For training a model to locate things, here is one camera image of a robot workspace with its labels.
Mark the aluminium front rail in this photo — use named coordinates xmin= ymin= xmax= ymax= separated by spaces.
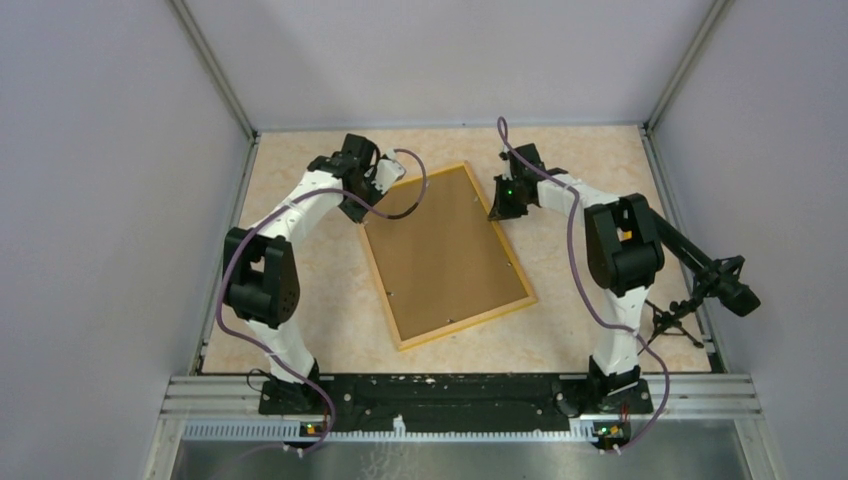
xmin=159 ymin=374 xmax=764 ymax=420

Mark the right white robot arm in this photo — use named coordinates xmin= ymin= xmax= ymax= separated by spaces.
xmin=488 ymin=144 xmax=664 ymax=413

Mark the black mini tripod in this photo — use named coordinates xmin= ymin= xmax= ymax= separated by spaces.
xmin=646 ymin=299 xmax=705 ymax=349

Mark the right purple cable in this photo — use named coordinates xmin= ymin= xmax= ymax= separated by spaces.
xmin=496 ymin=116 xmax=672 ymax=456

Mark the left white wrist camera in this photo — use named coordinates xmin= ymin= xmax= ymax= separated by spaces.
xmin=372 ymin=150 xmax=406 ymax=194

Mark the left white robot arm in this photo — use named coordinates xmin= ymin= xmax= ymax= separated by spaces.
xmin=218 ymin=134 xmax=406 ymax=414

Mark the white cable duct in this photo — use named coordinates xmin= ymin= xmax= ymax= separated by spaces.
xmin=182 ymin=417 xmax=597 ymax=443

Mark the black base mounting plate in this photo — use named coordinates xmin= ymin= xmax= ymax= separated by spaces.
xmin=258 ymin=373 xmax=654 ymax=433

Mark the purple cable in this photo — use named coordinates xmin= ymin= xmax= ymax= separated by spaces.
xmin=215 ymin=147 xmax=430 ymax=458
xmin=496 ymin=116 xmax=672 ymax=456

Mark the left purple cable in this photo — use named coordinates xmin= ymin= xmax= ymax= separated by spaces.
xmin=215 ymin=147 xmax=430 ymax=458

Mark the yellow picture frame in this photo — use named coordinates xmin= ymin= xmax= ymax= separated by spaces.
xmin=361 ymin=162 xmax=537 ymax=351

